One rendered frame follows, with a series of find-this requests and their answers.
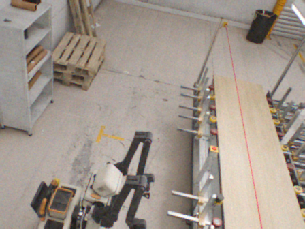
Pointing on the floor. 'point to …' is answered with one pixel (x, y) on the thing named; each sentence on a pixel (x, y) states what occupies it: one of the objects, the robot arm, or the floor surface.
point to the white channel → (293, 128)
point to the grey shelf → (11, 71)
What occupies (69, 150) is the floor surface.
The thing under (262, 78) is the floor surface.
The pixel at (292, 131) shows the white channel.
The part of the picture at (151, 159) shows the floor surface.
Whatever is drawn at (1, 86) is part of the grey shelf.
